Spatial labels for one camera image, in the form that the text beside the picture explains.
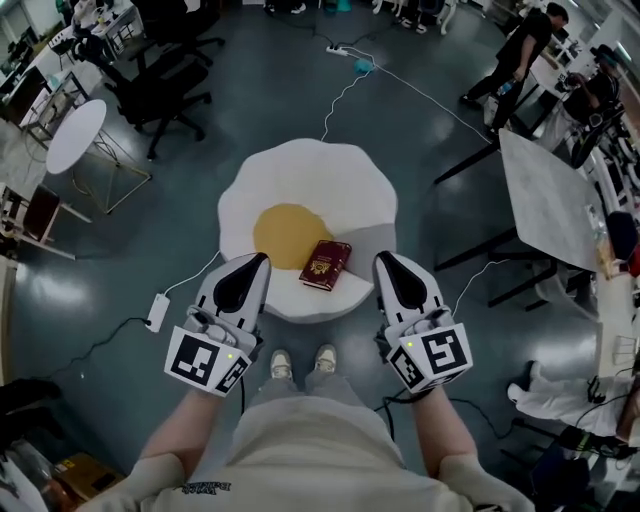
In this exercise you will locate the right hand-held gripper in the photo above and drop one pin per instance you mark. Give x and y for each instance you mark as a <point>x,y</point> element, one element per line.
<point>440,352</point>

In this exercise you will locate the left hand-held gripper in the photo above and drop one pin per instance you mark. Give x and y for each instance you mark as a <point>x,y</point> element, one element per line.
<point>192,360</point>

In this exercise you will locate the dark red hardcover book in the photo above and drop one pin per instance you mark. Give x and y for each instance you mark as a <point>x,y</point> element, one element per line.
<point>322,262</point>

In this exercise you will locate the fried egg shaped cushion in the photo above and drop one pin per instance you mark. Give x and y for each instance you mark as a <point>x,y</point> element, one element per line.
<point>310,170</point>

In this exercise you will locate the person's right forearm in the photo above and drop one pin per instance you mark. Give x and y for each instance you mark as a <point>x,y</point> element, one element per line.
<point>442,430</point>

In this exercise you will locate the person's left forearm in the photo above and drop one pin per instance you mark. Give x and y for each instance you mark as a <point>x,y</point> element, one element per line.
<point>185,425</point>

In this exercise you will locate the white power strip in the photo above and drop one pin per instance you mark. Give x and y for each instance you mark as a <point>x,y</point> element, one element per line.
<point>336,50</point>
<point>158,312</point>

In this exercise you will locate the person's left white shoe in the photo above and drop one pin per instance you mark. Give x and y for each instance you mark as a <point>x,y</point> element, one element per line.
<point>281,365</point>

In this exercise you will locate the person's white shoe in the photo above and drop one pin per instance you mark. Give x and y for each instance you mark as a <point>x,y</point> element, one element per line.
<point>281,365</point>
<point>326,357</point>

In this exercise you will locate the person's grey trousers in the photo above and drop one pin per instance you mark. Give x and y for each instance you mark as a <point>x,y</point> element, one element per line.
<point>280,387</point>

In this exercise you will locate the person's right white shoe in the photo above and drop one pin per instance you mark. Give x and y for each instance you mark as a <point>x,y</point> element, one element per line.
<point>326,357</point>

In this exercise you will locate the person's beige shirt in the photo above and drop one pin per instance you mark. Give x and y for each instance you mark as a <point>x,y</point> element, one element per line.
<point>310,450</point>

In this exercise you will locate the grey table with black legs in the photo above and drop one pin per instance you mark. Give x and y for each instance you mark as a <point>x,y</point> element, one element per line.
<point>545,200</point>

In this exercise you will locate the wooden chair with brown seat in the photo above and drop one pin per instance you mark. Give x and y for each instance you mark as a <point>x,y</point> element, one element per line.
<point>42,210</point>

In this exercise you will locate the black office chair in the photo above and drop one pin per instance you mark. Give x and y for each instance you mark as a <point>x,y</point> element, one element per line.
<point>165,85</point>

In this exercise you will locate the brown cardboard box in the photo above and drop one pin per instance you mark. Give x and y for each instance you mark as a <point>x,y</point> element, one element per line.
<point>85,475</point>

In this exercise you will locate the white round table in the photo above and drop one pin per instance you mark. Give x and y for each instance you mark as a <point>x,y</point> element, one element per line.
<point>75,132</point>

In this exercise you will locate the black bag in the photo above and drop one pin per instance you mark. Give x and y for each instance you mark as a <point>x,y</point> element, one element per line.
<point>25,405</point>

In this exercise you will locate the teal floor object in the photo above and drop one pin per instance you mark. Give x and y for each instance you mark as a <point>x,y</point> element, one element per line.
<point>363,66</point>

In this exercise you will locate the black frame chair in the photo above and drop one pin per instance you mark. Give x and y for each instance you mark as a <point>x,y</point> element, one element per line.
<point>520,287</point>

